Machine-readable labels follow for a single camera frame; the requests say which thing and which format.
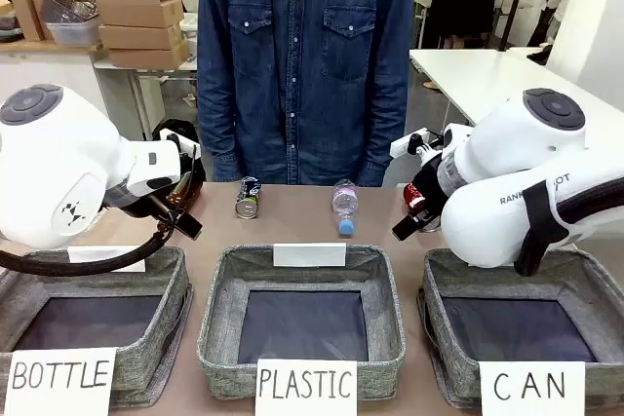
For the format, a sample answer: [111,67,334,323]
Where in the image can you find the grey mesh plastic basket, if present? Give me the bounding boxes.
[39,0,101,25]

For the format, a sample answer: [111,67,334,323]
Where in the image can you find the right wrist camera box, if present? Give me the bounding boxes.
[389,129,446,160]

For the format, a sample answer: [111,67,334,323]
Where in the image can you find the grey fabric basket bottle label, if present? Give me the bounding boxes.
[0,245,195,410]

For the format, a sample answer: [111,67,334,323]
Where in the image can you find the right arm black cable sleeve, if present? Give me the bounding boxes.
[514,175,624,277]

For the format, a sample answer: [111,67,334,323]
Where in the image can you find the wooden shelf board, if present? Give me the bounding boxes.
[0,39,106,55]

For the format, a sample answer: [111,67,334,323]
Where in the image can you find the small upright cardboard box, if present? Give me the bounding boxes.
[12,0,55,42]

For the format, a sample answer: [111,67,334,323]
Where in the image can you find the white paper sign CAN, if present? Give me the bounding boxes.
[478,360,586,416]

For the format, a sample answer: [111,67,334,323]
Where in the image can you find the closed cardboard box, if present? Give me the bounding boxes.
[107,40,190,69]
[99,0,185,29]
[98,23,189,51]

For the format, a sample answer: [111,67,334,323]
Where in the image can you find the dark blue drink can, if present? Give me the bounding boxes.
[235,175,263,220]

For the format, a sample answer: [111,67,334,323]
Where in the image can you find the arm black cable sleeve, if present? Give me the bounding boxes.
[514,175,624,277]
[0,142,204,277]

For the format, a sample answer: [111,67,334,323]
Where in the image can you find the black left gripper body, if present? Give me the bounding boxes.
[104,180,179,222]

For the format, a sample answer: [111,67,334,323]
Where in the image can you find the grey fabric basket can label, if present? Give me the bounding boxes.
[417,246,624,410]

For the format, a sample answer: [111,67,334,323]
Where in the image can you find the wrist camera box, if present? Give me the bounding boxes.
[160,129,199,164]
[389,129,446,160]

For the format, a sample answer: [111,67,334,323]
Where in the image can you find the person in denim shirt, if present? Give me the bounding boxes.
[196,0,414,188]

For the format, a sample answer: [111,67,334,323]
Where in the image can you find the black backpack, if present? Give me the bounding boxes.
[151,118,200,143]

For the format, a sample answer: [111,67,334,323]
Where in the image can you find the red drink can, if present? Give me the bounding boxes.
[403,182,426,208]

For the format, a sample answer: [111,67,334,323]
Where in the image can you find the white paper sign BOTTLE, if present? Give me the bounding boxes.
[0,347,118,416]

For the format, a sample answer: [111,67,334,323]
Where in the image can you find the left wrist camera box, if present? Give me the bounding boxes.
[160,129,199,164]

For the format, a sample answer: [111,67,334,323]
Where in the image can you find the brown glass bottle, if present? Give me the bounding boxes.
[165,170,205,208]

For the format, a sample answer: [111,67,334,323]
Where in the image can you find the clear plastic bottle pink label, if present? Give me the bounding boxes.
[331,178,361,236]

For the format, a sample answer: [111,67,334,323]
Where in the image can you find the left arm black cable sleeve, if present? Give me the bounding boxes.
[0,142,204,277]

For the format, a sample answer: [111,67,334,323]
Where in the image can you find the person's left forearm denim sleeve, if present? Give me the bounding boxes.
[358,79,410,188]

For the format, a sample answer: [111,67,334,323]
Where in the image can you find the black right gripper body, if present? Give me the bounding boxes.
[413,157,448,232]

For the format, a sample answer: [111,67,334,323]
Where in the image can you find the grey fabric basket plastic label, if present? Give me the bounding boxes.
[197,243,407,400]

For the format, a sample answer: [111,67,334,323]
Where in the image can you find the person's right forearm denim sleeve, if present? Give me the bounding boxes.
[197,79,241,183]

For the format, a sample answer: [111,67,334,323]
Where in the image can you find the clear plastic bin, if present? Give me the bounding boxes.
[46,19,103,47]

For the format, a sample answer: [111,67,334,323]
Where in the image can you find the white paper sign PLASTIC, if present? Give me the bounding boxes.
[254,358,359,416]

